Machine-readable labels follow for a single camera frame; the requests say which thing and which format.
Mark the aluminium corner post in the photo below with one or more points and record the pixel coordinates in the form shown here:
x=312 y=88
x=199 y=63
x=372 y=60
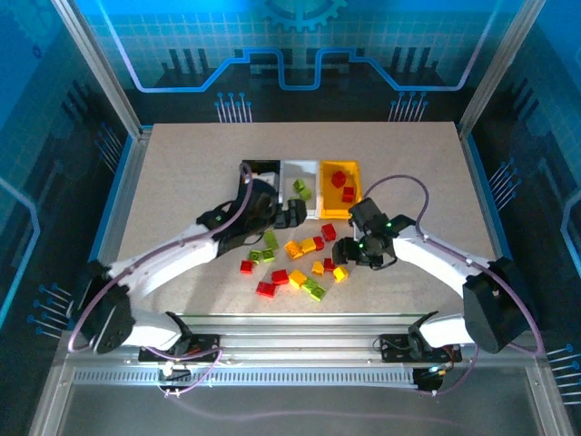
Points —
x=500 y=63
x=101 y=63

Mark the black plastic bin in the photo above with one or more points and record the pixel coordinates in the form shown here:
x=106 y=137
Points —
x=258 y=166

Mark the aluminium side rail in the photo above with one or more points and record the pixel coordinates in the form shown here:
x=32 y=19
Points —
x=127 y=181

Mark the aluminium frame with rails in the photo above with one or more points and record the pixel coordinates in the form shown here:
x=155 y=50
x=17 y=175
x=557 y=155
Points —
x=295 y=345

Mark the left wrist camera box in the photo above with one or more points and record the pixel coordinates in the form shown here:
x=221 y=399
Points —
x=268 y=177

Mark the yellow lego brick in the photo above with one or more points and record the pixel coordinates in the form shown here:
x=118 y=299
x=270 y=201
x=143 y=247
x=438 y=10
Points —
x=318 y=268
x=294 y=250
x=297 y=278
x=308 y=245
x=340 y=273

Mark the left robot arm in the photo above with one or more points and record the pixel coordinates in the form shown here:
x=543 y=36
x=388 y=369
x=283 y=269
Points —
x=172 y=259

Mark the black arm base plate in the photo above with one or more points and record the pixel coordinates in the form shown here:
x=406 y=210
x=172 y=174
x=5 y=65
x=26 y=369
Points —
x=209 y=345
x=391 y=349

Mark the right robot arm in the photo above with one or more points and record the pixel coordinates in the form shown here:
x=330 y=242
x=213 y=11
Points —
x=436 y=259

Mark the red lego brick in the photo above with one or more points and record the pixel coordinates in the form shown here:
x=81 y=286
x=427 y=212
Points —
x=328 y=232
x=318 y=243
x=280 y=276
x=328 y=264
x=266 y=289
x=348 y=194
x=246 y=266
x=337 y=178

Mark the green lego brick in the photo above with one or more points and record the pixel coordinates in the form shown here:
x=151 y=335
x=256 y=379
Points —
x=305 y=194
x=271 y=239
x=255 y=256
x=298 y=185
x=318 y=294
x=268 y=254
x=311 y=285

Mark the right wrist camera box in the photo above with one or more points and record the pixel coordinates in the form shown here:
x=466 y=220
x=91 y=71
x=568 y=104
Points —
x=367 y=212

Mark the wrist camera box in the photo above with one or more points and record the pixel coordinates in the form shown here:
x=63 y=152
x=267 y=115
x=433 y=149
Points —
x=367 y=212
x=268 y=177

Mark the yellow plastic bin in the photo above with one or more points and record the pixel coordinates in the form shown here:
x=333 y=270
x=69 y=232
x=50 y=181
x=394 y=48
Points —
x=329 y=200

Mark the white plastic bin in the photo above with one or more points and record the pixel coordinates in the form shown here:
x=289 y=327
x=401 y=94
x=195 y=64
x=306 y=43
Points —
x=299 y=170

